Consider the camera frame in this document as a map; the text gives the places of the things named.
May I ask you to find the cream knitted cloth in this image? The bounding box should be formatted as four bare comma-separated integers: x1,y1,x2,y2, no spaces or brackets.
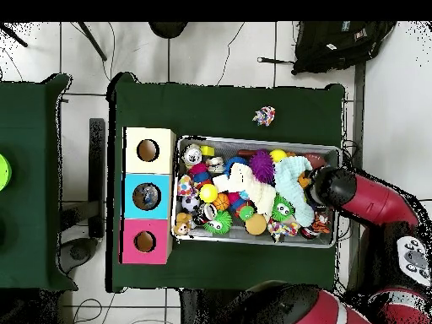
212,161,278,219

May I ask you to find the purple spiky ball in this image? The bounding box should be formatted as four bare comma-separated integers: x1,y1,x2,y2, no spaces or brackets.
249,149,277,185

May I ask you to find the mint green knitted cloth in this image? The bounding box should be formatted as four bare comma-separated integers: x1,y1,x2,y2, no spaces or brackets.
273,156,316,228

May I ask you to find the colourful patchwork cloth scrap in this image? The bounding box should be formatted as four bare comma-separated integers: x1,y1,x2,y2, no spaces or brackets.
252,105,277,127

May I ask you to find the colourful polka dot cloth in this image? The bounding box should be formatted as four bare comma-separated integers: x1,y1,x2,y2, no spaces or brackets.
267,219,300,243

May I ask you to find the wooden box with three holes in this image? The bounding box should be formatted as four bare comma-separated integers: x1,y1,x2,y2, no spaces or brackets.
121,127,177,266

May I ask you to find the clear mesh bin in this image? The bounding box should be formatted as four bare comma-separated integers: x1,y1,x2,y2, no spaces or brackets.
171,134,342,250

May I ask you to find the small orange basketball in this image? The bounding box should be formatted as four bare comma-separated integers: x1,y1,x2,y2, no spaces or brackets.
213,192,231,212

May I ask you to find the dark green table cloth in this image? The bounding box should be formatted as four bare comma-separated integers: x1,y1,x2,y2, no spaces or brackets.
0,73,74,293
107,72,347,294

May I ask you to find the small brown football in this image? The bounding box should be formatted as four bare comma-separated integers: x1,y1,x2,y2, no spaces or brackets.
303,152,331,169

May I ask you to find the black backpack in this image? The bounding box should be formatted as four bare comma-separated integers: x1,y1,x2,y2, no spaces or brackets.
291,21,398,75

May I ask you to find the green round object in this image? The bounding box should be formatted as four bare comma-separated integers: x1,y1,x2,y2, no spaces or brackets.
0,152,13,192

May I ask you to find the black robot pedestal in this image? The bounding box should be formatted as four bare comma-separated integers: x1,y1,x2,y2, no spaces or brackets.
176,289,234,324

